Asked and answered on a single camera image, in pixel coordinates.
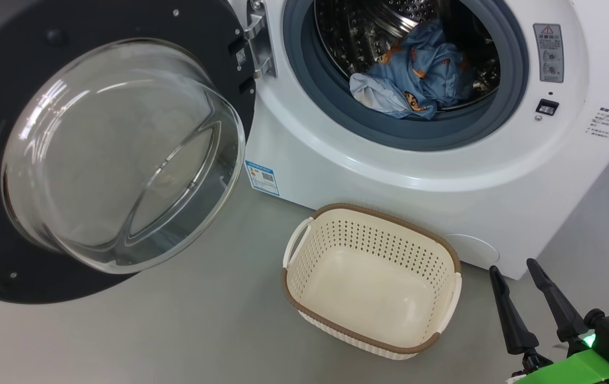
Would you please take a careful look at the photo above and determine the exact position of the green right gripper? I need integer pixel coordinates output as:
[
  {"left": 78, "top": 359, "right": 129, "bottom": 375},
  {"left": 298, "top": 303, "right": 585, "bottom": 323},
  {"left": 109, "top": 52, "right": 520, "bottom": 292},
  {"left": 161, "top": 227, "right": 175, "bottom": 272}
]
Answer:
[{"left": 489, "top": 259, "right": 609, "bottom": 384}]

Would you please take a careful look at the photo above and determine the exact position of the blue and cream bear garment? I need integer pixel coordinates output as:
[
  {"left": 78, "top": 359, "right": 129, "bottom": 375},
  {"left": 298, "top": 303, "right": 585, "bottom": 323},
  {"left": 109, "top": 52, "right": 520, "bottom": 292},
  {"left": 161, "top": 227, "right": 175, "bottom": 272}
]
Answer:
[{"left": 367, "top": 20, "right": 476, "bottom": 107}]

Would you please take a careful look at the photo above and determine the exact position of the round glass washing machine door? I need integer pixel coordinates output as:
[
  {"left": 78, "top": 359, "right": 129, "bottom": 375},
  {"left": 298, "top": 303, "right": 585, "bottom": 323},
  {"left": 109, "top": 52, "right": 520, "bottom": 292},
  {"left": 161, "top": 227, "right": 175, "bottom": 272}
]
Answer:
[{"left": 0, "top": 0, "right": 257, "bottom": 305}]

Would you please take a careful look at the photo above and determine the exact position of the white front-load washing machine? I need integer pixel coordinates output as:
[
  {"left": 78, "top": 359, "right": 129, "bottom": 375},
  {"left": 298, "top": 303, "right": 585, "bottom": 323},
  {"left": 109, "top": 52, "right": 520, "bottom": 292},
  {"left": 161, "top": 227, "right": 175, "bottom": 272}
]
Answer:
[{"left": 243, "top": 0, "right": 609, "bottom": 281}]

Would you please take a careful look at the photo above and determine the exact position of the cream perforated laundry basket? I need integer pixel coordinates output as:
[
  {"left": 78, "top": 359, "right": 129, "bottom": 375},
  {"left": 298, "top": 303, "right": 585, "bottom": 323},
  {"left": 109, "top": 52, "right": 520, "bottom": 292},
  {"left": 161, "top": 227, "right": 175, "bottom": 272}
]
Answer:
[{"left": 282, "top": 203, "right": 463, "bottom": 361}]

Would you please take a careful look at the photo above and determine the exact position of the grey rubber door gasket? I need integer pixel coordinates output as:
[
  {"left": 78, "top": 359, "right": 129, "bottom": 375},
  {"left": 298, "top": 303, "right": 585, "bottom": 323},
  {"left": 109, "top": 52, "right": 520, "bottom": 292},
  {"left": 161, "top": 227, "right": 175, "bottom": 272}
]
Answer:
[{"left": 282, "top": 0, "right": 529, "bottom": 151}]

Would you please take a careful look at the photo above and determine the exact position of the metal door hinge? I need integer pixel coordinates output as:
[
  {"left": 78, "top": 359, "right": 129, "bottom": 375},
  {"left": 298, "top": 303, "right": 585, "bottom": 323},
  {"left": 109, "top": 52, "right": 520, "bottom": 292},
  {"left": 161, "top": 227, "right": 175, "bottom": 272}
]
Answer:
[{"left": 245, "top": 0, "right": 277, "bottom": 79}]

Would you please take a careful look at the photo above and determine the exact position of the round filter cover flap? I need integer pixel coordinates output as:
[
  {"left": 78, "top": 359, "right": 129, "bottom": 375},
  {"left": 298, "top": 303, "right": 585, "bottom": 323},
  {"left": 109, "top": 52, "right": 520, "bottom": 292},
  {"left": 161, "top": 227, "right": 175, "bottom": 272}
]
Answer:
[{"left": 443, "top": 234, "right": 500, "bottom": 270}]

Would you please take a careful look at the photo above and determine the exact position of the printed text notice label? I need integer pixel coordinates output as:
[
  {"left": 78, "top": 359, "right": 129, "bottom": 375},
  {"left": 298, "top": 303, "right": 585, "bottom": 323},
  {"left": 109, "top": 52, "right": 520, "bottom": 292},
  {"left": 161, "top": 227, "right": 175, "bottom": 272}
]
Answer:
[{"left": 590, "top": 107, "right": 609, "bottom": 139}]

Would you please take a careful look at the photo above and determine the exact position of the grey warning sticker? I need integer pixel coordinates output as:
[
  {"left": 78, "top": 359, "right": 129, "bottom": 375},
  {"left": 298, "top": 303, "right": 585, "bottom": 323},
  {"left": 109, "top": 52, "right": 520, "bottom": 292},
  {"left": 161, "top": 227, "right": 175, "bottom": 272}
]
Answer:
[{"left": 533, "top": 23, "right": 565, "bottom": 83}]

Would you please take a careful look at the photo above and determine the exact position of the blue energy label sticker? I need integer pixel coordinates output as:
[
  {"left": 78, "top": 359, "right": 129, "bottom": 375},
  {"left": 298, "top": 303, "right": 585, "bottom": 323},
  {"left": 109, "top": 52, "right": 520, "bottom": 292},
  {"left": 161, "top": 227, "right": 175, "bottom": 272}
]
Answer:
[{"left": 244, "top": 160, "right": 280, "bottom": 197}]

